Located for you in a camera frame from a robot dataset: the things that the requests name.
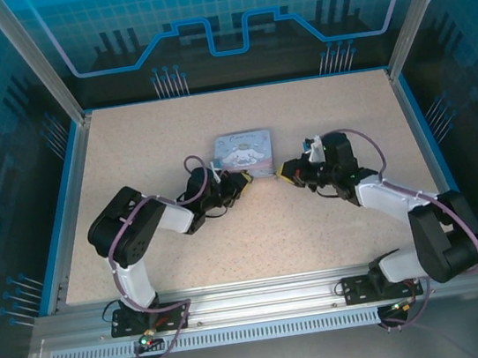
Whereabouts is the blue table edge trim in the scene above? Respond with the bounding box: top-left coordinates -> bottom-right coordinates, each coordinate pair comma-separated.
395,64 -> 478,264
12,119 -> 103,317

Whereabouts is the connector with green light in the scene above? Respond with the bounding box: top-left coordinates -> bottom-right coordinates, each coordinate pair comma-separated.
389,296 -> 419,315
136,327 -> 164,353

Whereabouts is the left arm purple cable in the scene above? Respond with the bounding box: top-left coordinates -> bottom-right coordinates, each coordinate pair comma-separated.
94,151 -> 239,317

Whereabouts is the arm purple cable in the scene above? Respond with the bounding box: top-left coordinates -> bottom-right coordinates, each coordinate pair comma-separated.
333,111 -> 478,291
94,151 -> 239,317

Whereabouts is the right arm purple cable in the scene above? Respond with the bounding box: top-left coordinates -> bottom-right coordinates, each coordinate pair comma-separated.
333,111 -> 478,291

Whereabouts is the aluminium side frame rail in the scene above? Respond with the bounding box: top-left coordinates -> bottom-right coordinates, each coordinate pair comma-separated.
19,113 -> 120,317
385,62 -> 478,263

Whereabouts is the aluminium front frame rail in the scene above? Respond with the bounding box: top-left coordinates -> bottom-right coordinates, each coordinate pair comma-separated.
29,247 -> 478,354

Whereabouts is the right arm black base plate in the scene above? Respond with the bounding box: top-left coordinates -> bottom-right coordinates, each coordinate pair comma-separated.
340,265 -> 425,307

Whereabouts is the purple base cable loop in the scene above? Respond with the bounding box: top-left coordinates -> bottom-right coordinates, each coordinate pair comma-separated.
371,274 -> 437,334
127,299 -> 199,358

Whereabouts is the slotted grey cable duct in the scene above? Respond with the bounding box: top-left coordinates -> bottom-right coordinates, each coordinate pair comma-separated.
48,305 -> 383,358

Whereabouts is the aluminium upright frame post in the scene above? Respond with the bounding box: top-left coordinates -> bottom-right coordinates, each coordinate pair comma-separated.
0,0 -> 95,138
375,0 -> 476,85

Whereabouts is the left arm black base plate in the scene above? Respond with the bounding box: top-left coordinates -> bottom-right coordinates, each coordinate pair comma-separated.
107,299 -> 193,340

